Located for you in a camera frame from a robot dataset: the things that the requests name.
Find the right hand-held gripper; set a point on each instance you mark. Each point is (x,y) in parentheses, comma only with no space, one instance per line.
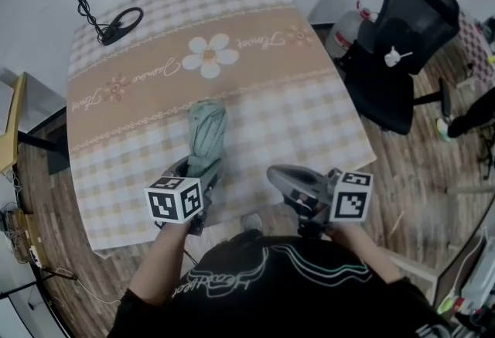
(348,197)

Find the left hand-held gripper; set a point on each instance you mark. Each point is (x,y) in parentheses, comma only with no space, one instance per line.
(174,201)

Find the green umbrella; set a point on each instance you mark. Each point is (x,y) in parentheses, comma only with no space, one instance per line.
(205,127)

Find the person's left forearm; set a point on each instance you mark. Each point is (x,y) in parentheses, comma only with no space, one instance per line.
(166,263)

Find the person's right forearm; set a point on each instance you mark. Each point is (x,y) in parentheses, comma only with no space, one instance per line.
(367,251)

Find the thin wooden stick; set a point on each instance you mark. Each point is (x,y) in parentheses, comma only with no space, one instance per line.
(397,223)

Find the person's grey shoe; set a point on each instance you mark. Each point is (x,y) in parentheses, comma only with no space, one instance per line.
(252,222)

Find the table with checkered floral tablecloth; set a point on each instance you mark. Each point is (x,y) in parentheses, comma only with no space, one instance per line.
(270,104)

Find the person's black printed t-shirt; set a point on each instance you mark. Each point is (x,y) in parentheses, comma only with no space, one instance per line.
(286,290)

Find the black mesh office chair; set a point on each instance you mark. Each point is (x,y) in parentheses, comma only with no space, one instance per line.
(386,89)

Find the black furniture base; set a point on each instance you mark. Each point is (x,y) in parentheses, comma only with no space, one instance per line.
(54,143)

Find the small white object on chair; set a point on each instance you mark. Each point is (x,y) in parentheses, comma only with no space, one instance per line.
(393,57)

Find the white desk with clutter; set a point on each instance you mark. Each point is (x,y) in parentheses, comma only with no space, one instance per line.
(477,282)

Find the clear water jug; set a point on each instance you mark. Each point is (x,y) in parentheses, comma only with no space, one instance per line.
(342,35)

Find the white power strip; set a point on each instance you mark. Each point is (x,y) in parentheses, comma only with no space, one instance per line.
(35,256)

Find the yellow wooden board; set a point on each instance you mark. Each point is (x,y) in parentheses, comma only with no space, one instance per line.
(11,135)

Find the pink checkered cloth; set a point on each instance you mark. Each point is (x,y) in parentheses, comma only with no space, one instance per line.
(477,46)

